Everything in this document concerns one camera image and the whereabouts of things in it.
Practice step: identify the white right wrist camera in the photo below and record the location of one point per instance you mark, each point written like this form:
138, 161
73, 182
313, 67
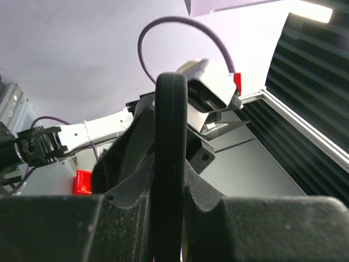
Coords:
210, 89

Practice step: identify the aluminium frame rail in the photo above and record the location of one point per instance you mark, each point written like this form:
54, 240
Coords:
332, 150

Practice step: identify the red emergency button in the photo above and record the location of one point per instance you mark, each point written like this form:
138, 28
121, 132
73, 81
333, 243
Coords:
82, 183

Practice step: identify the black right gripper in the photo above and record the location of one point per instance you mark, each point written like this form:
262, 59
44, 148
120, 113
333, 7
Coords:
130, 151

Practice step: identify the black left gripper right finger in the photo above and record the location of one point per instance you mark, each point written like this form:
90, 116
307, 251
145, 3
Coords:
283, 228

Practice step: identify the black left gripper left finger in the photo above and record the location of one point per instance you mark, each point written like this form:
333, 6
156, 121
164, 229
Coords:
114, 226

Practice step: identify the black acoustic foam panel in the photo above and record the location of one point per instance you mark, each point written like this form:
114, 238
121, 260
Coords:
309, 73

